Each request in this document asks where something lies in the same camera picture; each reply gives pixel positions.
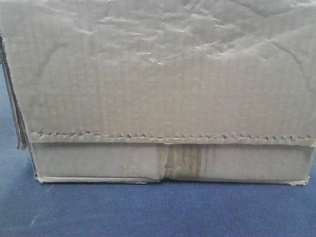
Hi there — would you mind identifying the large brown cardboard box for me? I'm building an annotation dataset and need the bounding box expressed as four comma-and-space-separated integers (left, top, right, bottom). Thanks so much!
0, 0, 316, 185

